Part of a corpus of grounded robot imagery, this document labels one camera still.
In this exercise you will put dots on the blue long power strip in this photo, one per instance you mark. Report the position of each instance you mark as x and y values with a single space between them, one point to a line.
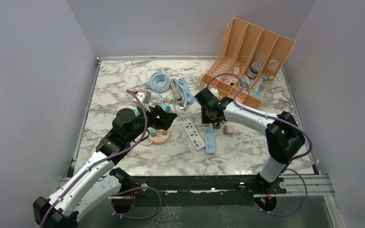
210 147

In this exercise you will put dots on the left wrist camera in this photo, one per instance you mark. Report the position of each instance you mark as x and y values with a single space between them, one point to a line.
144 96

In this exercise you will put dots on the green charger plug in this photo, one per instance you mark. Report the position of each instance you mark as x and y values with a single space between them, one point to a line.
152 132

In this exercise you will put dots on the black mounting rail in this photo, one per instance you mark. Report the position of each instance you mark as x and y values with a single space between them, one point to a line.
186 191

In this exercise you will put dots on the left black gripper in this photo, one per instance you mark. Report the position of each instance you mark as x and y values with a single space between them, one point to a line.
165 118

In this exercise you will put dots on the white power strip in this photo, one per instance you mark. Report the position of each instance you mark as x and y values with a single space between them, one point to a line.
193 134

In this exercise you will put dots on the orange file organizer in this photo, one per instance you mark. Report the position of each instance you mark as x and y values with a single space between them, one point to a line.
244 43

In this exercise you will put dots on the pink round power strip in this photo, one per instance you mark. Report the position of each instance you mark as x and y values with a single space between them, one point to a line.
160 139

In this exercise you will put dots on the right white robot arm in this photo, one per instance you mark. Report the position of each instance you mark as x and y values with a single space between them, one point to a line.
284 137

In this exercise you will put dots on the yellow charger plug back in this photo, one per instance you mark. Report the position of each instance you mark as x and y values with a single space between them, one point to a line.
164 132

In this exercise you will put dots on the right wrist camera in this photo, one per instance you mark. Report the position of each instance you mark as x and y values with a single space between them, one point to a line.
214 91

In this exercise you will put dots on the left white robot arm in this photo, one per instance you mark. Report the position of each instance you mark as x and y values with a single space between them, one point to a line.
84 191

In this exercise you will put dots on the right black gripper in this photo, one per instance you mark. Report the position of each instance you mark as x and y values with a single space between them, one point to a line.
206 120

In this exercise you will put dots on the teal charger plug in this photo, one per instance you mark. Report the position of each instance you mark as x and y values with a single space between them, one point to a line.
165 107

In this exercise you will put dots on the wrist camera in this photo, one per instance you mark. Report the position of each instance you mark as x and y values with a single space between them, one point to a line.
214 91
144 96

